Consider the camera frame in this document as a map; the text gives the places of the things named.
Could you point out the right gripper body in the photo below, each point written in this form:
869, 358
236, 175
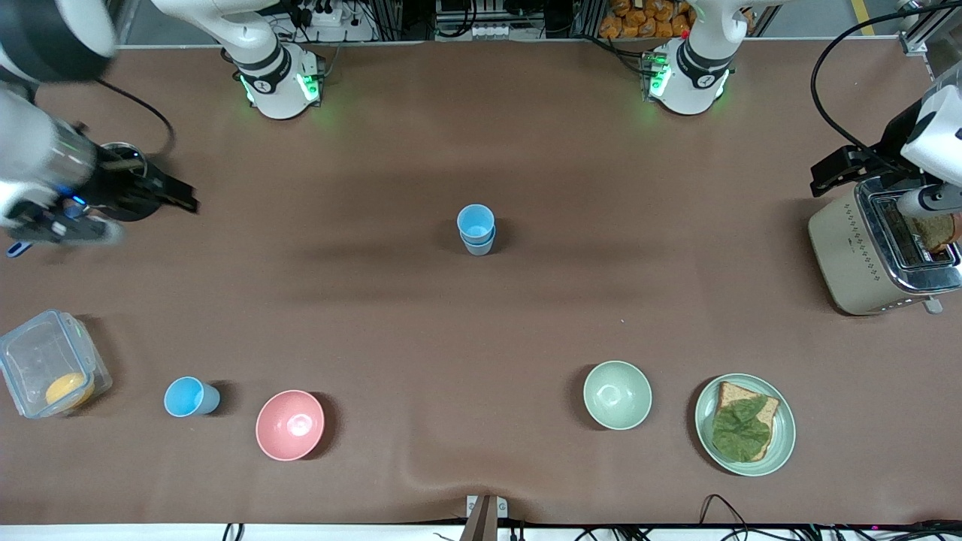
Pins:
122, 194

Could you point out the blue plastic cup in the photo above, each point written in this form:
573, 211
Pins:
476, 222
479, 248
188, 397

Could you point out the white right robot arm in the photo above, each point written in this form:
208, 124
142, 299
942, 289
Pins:
270, 75

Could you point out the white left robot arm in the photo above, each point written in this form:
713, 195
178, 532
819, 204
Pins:
695, 68

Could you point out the black round pot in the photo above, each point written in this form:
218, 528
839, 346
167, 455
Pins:
135, 214

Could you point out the brown bread slice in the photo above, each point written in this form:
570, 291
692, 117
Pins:
936, 234

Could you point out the beige and chrome toaster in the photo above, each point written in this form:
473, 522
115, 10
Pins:
842, 255

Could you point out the small blue object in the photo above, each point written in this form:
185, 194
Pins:
19, 249

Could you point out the clear plastic lidded container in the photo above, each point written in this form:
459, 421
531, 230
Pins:
30, 353

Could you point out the orange fruit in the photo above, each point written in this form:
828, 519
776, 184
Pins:
66, 389

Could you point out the pink bowl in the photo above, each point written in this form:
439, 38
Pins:
289, 424

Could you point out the orange packaged snacks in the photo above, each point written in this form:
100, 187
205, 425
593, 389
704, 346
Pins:
639, 19

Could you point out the toasted bread slice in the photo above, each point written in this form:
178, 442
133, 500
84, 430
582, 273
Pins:
733, 392

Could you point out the pale green plate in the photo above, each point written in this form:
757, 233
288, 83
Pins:
782, 443

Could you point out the green lettuce leaf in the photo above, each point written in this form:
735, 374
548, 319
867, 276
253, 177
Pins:
740, 432

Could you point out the pale green bowl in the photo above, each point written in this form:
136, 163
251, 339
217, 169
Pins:
616, 394

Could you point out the white power strip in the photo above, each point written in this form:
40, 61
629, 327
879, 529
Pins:
490, 31

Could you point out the aluminium frame profile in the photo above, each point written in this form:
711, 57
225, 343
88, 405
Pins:
921, 26

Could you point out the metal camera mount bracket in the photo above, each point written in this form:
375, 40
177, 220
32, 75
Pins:
485, 515

